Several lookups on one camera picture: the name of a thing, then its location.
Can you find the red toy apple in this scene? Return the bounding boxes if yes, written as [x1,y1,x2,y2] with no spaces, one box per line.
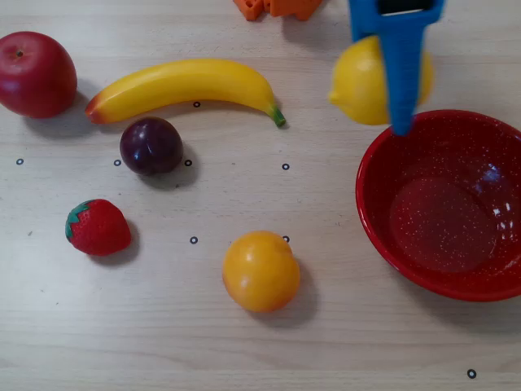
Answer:
[0,31,78,120]

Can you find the red toy strawberry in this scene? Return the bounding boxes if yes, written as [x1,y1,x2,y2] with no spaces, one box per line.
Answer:
[64,198,133,257]

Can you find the dark purple toy plum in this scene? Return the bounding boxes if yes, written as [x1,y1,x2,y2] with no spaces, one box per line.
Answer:
[119,116,184,177]

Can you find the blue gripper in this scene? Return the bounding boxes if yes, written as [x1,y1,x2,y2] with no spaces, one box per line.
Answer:
[348,0,447,137]

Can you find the yellow toy lemon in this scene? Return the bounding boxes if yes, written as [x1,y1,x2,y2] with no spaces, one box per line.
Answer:
[327,35,435,126]

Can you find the yellow toy banana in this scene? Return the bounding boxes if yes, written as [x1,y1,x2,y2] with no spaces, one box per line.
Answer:
[84,58,287,129]

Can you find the red speckled enamel bowl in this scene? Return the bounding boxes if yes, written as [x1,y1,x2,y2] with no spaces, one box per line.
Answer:
[355,108,521,303]

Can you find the toy orange fruit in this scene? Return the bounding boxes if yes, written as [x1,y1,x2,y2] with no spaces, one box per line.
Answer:
[221,230,301,314]

